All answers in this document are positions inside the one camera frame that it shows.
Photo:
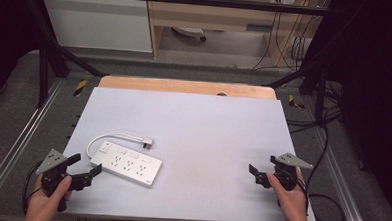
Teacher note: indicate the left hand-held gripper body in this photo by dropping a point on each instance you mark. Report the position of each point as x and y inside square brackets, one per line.
[50, 161]

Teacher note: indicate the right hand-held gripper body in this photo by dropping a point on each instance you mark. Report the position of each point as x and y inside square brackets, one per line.
[285, 176]

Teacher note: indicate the white power strip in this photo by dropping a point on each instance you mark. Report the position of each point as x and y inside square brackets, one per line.
[126, 167]

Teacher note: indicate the person's right hand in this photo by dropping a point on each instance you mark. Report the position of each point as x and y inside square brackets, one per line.
[290, 203]

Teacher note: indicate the person's left hand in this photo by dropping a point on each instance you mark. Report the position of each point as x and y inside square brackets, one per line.
[43, 204]

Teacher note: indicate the white power plug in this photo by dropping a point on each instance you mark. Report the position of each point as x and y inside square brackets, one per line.
[148, 143]

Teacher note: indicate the wooden table board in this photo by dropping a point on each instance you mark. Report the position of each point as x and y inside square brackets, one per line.
[185, 86]

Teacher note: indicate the black curtain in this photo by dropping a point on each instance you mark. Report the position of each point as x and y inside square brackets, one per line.
[7, 32]
[375, 81]

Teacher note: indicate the white cabinet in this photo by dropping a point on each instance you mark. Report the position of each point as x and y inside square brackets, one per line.
[97, 21]

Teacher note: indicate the white extension socket with wheel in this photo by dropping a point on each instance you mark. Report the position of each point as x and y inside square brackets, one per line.
[189, 31]

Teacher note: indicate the wooden desk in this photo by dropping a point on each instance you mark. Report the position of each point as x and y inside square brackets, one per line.
[205, 14]

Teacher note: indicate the aluminium floor rail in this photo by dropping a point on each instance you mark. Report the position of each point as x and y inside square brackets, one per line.
[341, 183]
[19, 143]

